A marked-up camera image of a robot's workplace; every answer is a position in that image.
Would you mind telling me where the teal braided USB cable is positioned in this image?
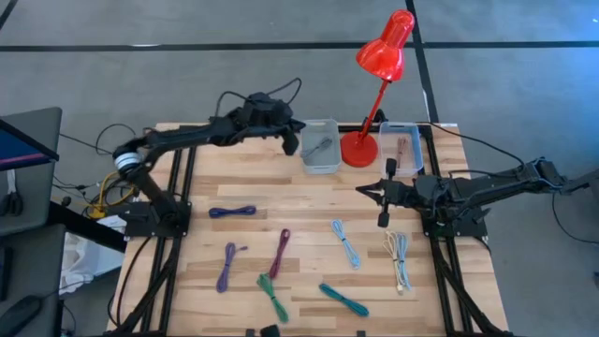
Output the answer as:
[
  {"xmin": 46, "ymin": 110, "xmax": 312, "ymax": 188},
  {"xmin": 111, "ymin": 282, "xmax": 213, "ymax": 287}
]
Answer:
[{"xmin": 318, "ymin": 283, "xmax": 371, "ymax": 318}]

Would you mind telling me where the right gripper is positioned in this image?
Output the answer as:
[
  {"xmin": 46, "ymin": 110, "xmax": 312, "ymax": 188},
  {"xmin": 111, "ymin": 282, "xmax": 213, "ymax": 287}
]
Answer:
[{"xmin": 355, "ymin": 157, "xmax": 420, "ymax": 229}]

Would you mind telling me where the thin black floor cable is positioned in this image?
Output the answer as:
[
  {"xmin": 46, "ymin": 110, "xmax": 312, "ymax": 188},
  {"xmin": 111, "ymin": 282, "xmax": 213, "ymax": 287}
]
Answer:
[{"xmin": 58, "ymin": 123, "xmax": 149, "ymax": 165}]

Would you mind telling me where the black computer mouse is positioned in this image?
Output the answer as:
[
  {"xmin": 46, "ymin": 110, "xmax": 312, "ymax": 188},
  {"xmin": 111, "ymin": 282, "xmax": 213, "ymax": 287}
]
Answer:
[{"xmin": 0, "ymin": 294, "xmax": 44, "ymax": 336}]

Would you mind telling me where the black framed monitor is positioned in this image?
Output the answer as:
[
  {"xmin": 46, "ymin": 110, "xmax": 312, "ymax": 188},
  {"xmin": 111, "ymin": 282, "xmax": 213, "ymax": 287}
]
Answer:
[{"xmin": 0, "ymin": 117, "xmax": 61, "ymax": 172}]

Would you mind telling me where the purple braided USB cable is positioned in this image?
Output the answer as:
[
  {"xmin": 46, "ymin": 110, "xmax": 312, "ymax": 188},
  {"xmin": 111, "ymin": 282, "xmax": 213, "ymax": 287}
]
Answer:
[{"xmin": 215, "ymin": 242, "xmax": 249, "ymax": 294}]

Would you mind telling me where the maroon braided USB cable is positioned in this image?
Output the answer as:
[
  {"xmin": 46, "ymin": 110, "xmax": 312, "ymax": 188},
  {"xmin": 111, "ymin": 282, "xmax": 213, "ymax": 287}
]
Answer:
[{"xmin": 268, "ymin": 227, "xmax": 292, "ymax": 281}]

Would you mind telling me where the white plastic bag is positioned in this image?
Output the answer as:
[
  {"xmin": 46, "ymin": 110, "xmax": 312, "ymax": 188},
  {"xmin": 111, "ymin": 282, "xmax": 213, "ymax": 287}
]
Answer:
[{"xmin": 59, "ymin": 215, "xmax": 128, "ymax": 297}]

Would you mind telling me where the yellow cable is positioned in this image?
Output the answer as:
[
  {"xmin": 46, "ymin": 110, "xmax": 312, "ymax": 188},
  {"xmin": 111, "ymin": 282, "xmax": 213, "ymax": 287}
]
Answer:
[{"xmin": 86, "ymin": 170, "xmax": 138, "ymax": 221}]

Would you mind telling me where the dark chair base leg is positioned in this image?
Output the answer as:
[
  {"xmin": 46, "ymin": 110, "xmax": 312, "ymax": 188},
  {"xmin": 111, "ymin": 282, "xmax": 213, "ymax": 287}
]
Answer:
[{"xmin": 559, "ymin": 168, "xmax": 599, "ymax": 196}]

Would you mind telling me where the pale opaque plastic bin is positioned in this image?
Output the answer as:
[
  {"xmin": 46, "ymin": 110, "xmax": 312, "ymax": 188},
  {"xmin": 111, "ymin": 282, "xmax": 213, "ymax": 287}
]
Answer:
[{"xmin": 299, "ymin": 118, "xmax": 343, "ymax": 176}]

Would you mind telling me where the grey desk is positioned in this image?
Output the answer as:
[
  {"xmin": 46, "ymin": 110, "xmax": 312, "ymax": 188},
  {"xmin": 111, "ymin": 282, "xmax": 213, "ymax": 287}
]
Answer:
[{"xmin": 0, "ymin": 107, "xmax": 65, "ymax": 238}]

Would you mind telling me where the light blue USB cable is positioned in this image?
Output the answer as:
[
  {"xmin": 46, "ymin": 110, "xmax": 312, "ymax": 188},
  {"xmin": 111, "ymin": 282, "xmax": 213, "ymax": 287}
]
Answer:
[{"xmin": 330, "ymin": 218, "xmax": 361, "ymax": 271}]

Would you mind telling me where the indigo braided USB cable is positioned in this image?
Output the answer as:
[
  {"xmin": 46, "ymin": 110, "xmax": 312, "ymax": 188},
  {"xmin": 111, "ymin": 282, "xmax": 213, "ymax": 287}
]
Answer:
[{"xmin": 209, "ymin": 204, "xmax": 257, "ymax": 219}]

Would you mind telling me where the pale grey-blue USB cable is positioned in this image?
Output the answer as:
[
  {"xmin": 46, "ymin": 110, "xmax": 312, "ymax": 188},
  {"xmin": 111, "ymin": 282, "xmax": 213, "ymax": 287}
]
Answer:
[{"xmin": 395, "ymin": 231, "xmax": 413, "ymax": 291}]

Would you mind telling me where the black aluminium table frame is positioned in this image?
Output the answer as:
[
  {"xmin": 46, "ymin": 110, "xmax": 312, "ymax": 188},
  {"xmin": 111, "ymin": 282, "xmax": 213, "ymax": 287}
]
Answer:
[{"xmin": 103, "ymin": 122, "xmax": 516, "ymax": 337}]

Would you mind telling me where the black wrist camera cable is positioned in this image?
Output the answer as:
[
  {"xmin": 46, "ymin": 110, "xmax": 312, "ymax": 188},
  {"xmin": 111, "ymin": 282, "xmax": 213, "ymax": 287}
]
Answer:
[{"xmin": 213, "ymin": 77, "xmax": 303, "ymax": 121}]

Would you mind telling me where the thin black cable loop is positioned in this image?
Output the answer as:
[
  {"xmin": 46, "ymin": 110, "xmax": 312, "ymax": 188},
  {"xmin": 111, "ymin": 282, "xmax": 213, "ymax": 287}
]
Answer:
[{"xmin": 550, "ymin": 191, "xmax": 599, "ymax": 245}]

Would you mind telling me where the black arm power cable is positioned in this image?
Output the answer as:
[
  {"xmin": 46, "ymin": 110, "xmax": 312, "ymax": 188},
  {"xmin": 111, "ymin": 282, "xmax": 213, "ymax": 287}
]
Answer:
[{"xmin": 416, "ymin": 120, "xmax": 530, "ymax": 169}]

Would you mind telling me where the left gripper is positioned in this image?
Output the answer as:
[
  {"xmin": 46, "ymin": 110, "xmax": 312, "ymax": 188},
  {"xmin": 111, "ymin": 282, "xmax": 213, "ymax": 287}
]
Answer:
[{"xmin": 233, "ymin": 92, "xmax": 307, "ymax": 157}]

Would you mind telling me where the green braided USB cable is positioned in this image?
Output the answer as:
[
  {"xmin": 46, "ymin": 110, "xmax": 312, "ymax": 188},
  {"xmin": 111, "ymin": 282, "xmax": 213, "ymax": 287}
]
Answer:
[{"xmin": 256, "ymin": 272, "xmax": 290, "ymax": 325}]

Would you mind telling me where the cream white USB cable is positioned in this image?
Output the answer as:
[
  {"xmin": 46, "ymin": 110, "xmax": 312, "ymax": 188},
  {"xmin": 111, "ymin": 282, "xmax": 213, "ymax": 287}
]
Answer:
[{"xmin": 382, "ymin": 228, "xmax": 404, "ymax": 296}]

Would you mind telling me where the clear plastic bin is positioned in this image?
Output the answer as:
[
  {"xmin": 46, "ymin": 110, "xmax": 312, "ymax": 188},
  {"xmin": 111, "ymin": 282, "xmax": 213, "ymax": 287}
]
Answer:
[{"xmin": 378, "ymin": 122, "xmax": 425, "ymax": 178}]

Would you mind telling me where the red desk lamp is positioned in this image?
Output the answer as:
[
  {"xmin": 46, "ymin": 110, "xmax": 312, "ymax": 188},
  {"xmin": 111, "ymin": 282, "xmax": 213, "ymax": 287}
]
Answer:
[{"xmin": 340, "ymin": 8, "xmax": 416, "ymax": 169}]

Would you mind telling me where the small black tool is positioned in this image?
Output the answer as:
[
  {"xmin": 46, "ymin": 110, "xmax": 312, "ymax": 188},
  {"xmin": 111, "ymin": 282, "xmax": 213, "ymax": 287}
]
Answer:
[{"xmin": 0, "ymin": 168, "xmax": 25, "ymax": 219}]

